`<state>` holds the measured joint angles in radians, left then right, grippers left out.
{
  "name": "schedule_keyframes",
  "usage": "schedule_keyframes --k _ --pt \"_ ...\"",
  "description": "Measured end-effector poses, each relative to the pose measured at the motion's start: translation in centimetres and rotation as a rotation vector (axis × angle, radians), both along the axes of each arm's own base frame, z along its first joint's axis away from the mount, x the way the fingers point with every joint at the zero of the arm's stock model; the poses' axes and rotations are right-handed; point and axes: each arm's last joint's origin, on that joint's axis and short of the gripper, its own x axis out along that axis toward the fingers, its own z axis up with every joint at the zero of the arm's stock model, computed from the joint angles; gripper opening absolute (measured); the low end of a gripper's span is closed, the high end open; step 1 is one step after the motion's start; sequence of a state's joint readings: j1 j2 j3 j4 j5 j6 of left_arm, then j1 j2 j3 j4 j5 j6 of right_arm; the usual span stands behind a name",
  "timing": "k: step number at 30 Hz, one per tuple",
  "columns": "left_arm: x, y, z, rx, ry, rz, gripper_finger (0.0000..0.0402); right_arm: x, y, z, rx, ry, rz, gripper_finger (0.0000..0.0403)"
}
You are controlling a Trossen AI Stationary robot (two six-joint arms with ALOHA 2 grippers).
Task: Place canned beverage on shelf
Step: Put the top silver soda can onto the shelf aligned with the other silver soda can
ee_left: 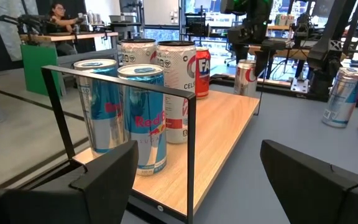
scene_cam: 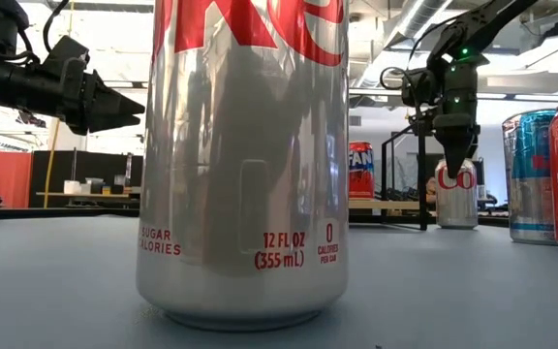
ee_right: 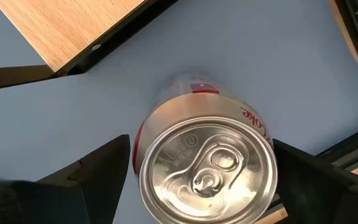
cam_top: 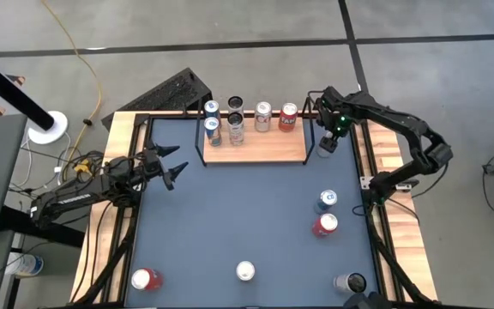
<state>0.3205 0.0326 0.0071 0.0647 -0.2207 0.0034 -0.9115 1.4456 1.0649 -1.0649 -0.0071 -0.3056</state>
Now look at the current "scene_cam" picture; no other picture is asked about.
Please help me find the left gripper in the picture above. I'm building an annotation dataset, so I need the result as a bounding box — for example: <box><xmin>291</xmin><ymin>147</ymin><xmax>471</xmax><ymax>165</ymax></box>
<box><xmin>55</xmin><ymin>57</ymin><xmax>146</xmax><ymax>137</ymax></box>

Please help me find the blue silver Red Bull can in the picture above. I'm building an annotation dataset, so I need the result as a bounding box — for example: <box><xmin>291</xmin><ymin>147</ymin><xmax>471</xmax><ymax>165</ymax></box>
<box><xmin>501</xmin><ymin>109</ymin><xmax>558</xmax><ymax>245</ymax></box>

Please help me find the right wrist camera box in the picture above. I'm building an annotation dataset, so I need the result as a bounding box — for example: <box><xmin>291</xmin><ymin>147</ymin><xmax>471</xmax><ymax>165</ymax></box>
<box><xmin>401</xmin><ymin>67</ymin><xmax>438</xmax><ymax>109</ymax></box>

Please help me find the long ceiling light strip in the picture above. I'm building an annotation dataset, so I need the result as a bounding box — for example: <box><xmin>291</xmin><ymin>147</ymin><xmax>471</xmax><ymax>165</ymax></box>
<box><xmin>102</xmin><ymin>79</ymin><xmax>558</xmax><ymax>104</ymax></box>

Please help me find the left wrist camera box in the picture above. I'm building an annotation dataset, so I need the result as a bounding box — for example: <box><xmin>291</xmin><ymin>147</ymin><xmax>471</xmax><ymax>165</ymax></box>
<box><xmin>41</xmin><ymin>34</ymin><xmax>91</xmax><ymax>74</ymax></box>

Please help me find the black partition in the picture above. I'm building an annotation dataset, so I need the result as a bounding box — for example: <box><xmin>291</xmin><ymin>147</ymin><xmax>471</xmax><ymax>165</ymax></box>
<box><xmin>30</xmin><ymin>149</ymin><xmax>143</xmax><ymax>210</ymax></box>

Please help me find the silver ribbed air duct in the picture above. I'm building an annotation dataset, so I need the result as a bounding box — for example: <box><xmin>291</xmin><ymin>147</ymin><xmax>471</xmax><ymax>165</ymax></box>
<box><xmin>350</xmin><ymin>0</ymin><xmax>454</xmax><ymax>88</ymax></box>

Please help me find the yellow extension cable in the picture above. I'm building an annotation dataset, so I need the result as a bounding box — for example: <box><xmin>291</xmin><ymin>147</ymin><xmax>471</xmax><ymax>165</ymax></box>
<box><xmin>42</xmin><ymin>0</ymin><xmax>76</xmax><ymax>209</ymax></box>

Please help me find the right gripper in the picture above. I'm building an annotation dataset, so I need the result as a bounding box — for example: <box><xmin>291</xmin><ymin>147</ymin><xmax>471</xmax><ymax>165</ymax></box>
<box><xmin>431</xmin><ymin>52</ymin><xmax>482</xmax><ymax>179</ymax></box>

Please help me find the silver Diet Coke can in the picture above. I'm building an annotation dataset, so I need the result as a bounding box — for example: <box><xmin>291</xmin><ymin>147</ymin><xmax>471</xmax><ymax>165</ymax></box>
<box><xmin>136</xmin><ymin>0</ymin><xmax>352</xmax><ymax>333</ymax></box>
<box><xmin>434</xmin><ymin>158</ymin><xmax>480</xmax><ymax>231</ymax></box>

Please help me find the wooden background table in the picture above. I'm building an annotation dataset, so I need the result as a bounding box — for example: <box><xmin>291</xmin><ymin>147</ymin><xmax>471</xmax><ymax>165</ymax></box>
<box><xmin>35</xmin><ymin>190</ymin><xmax>140</xmax><ymax>200</ymax></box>

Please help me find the orange red panel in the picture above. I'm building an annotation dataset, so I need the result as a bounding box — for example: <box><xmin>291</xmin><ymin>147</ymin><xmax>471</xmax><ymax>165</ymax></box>
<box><xmin>0</xmin><ymin>149</ymin><xmax>34</xmax><ymax>209</ymax></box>

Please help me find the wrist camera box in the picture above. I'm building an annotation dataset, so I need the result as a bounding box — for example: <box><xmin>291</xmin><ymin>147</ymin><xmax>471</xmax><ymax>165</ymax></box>
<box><xmin>41</xmin><ymin>34</ymin><xmax>91</xmax><ymax>74</ymax></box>
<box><xmin>401</xmin><ymin>67</ymin><xmax>438</xmax><ymax>109</ymax></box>

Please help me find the black metal table frame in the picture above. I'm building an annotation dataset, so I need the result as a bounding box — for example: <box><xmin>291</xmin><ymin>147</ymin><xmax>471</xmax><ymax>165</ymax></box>
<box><xmin>0</xmin><ymin>206</ymin><xmax>511</xmax><ymax>228</ymax></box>

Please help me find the black wire rack tray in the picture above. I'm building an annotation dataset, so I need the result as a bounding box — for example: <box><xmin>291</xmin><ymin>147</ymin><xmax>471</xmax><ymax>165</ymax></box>
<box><xmin>350</xmin><ymin>119</ymin><xmax>429</xmax><ymax>233</ymax></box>

